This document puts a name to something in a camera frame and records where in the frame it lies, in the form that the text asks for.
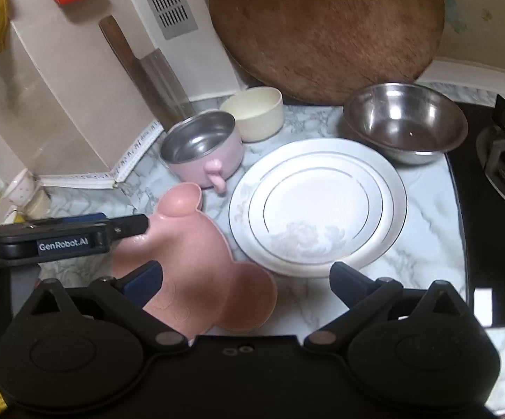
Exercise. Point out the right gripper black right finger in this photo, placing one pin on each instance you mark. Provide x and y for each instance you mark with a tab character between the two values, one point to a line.
365	299

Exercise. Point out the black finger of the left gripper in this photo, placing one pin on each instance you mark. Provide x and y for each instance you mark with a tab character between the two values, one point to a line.
119	228

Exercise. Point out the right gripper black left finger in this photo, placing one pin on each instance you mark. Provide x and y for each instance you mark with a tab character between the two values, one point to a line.
124	299

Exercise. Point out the pink bear-shaped plate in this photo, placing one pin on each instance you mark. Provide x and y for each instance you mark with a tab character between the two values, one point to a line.
202	285

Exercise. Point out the pink steel-lined cup bowl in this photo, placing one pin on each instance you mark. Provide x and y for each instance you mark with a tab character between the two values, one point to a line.
205	149

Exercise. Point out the white dotted cup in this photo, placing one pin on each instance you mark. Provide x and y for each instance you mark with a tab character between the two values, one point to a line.
21	189

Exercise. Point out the white ceramic plate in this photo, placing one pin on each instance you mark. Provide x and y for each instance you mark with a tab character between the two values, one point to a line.
315	202

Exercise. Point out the white vented box appliance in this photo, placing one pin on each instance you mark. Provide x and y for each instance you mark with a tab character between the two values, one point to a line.
184	31

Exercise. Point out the round wooden cutting board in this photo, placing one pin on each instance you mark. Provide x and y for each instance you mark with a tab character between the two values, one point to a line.
322	51

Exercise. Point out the cleaver with wooden handle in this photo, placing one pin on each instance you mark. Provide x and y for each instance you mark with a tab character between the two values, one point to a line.
152	75

